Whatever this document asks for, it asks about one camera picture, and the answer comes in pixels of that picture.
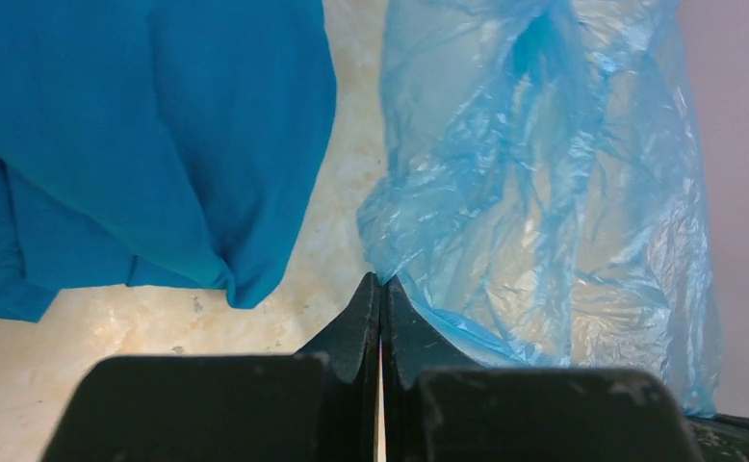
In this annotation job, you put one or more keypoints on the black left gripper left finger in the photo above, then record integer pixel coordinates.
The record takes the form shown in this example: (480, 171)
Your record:
(319, 403)

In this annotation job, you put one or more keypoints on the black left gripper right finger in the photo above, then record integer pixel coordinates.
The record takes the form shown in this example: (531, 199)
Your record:
(440, 405)

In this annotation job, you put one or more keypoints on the light blue translucent plastic bag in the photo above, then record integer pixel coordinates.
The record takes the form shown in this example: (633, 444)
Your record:
(545, 202)

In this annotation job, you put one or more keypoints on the dark blue crumpled bag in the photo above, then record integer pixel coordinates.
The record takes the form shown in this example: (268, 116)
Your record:
(166, 143)

